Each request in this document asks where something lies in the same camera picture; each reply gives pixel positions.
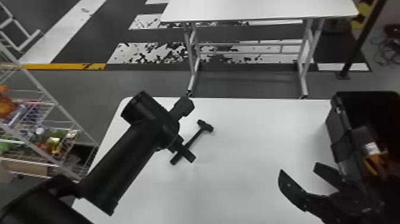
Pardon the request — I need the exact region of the black cable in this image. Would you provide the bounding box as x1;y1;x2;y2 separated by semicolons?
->
370;23;400;68

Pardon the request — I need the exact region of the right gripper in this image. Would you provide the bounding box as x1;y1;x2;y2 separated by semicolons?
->
278;161;389;224

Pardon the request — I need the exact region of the orange snack packet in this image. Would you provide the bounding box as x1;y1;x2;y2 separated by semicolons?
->
0;85;18;120

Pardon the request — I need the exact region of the striped post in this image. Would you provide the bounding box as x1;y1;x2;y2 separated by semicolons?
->
335;0;389;80

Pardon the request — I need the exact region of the white wire rack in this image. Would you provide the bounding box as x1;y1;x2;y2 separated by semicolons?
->
0;43;100;183

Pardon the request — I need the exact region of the white side table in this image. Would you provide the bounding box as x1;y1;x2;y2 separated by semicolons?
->
159;0;360;100

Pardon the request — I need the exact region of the black hammer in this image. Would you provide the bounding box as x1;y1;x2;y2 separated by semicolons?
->
170;119;215;166

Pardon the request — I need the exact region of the black tool box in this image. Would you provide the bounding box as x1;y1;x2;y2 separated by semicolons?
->
324;90;400;204

